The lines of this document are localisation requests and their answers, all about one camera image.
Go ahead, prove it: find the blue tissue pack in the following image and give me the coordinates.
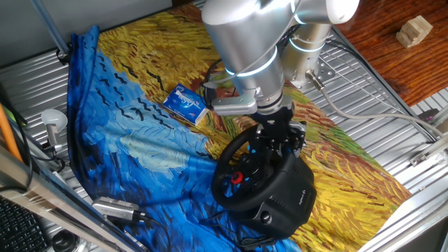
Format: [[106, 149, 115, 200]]
[[162, 83, 210, 126]]

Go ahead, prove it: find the black camera cable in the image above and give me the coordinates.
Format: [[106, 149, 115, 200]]
[[139, 212, 173, 252]]

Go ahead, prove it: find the aluminium frame bar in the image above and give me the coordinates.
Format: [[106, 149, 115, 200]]
[[0, 145, 141, 252]]

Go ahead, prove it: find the wooden block stack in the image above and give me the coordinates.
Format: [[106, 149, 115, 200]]
[[395, 15, 434, 49]]

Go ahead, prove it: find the brown wooden desk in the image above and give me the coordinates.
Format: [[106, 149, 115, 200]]
[[332, 0, 448, 108]]

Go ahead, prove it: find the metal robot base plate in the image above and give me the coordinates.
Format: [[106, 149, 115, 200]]
[[297, 55, 337, 94]]

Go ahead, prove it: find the aluminium bracket rail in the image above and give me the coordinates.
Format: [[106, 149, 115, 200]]
[[408, 132, 448, 168]]

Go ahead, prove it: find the orange pole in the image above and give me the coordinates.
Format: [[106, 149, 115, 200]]
[[0, 103, 24, 164]]

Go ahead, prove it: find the thin black wheel cable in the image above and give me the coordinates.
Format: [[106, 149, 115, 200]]
[[199, 209, 278, 252]]

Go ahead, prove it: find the grey metal pole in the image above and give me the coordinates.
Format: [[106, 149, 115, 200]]
[[29, 0, 71, 57]]

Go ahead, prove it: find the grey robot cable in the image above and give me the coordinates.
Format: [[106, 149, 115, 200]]
[[305, 69, 448, 141]]

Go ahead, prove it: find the black pole clamp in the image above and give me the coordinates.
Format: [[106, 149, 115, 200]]
[[55, 43, 74, 67]]

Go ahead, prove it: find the Van Gogh print cloth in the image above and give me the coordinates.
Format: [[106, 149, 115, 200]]
[[65, 3, 412, 252]]

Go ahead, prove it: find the black wheel base housing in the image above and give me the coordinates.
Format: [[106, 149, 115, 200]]
[[241, 150, 318, 242]]

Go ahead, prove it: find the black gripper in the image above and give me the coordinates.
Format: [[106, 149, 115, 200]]
[[249, 104, 308, 159]]

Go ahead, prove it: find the black keyboard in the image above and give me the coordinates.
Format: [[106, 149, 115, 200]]
[[0, 195, 52, 252]]

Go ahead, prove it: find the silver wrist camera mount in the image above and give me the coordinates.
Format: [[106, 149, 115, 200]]
[[202, 81, 260, 117]]

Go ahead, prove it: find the black racing steering wheel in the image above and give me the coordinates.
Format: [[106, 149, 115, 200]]
[[211, 124, 298, 214]]

